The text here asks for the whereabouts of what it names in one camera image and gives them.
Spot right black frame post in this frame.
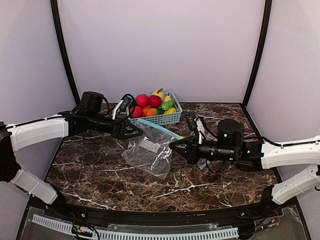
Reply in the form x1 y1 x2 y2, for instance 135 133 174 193
241 0 273 109

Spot left black frame post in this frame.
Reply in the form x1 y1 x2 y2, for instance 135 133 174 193
50 0 81 105

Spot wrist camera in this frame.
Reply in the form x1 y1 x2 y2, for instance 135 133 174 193
185 111 206 144
111 93 136 120

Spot blue plastic basket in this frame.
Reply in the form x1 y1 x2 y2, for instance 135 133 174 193
129 92 183 126

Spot red apple front left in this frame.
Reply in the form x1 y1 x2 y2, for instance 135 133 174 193
130 106 143 119

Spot red apple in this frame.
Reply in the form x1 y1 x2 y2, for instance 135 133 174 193
130 106 143 119
135 94 149 108
148 95 162 109

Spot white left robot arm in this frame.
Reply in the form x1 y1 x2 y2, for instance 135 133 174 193
0 91 143 205

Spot clear zip top bag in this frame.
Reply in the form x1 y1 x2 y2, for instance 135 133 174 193
122 118 182 180

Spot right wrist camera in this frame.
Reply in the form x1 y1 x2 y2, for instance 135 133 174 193
185 111 206 144

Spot red apple top left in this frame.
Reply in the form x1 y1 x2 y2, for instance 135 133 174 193
135 94 149 108

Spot black frame post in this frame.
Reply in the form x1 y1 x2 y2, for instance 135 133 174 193
50 0 81 105
241 0 273 109

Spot orange fruit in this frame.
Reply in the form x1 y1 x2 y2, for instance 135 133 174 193
142 106 159 117

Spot white slotted cable duct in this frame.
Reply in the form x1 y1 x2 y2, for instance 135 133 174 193
31 214 240 240

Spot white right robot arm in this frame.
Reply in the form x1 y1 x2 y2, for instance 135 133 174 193
169 118 320 205

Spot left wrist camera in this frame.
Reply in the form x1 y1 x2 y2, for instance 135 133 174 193
111 93 136 120

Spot yellow pear with leaf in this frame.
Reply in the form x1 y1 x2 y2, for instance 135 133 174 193
152 88 165 101

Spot red apple top right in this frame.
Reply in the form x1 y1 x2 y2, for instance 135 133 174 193
148 95 162 109

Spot yellow lemon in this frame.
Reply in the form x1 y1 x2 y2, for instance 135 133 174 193
164 107 177 115

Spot black front rail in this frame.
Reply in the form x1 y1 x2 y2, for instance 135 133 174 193
45 203 276 227

